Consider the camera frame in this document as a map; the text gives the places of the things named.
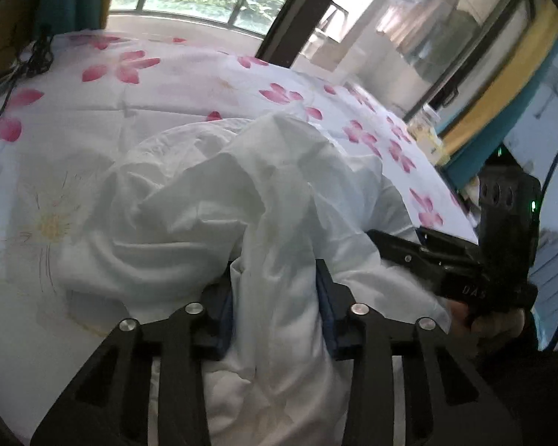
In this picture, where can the person's right hand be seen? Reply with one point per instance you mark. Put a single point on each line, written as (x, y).
(493, 325)

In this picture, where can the cardboard box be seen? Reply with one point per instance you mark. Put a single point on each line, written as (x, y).
(325, 51)

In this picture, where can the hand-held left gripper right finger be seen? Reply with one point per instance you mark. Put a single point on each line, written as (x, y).
(332, 330)

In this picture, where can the white shirt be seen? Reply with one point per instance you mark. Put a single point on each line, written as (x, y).
(214, 204)

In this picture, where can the white-lid jar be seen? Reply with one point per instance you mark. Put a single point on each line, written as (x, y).
(423, 118)

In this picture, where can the floral tablecloth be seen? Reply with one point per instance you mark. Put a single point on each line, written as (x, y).
(144, 93)

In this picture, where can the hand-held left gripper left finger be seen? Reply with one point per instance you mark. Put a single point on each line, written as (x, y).
(223, 334)

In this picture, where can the dark green hanging garment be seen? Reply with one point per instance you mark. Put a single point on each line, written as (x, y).
(455, 37)

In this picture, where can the yellow tissue box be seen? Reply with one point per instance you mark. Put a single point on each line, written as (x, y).
(430, 146)

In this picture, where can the person's right forearm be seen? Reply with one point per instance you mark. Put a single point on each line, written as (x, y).
(530, 381)

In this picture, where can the pale pink hanging garment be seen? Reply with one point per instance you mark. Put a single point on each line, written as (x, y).
(414, 23)

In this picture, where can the black sliding door frame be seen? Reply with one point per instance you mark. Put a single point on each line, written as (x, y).
(469, 55)

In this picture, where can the wooden cabinet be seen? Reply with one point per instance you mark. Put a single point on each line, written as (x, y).
(4, 46)

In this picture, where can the black window pillar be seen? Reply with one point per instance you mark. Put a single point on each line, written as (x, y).
(302, 14)

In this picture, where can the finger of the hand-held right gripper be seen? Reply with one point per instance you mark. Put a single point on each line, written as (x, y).
(400, 248)
(446, 238)

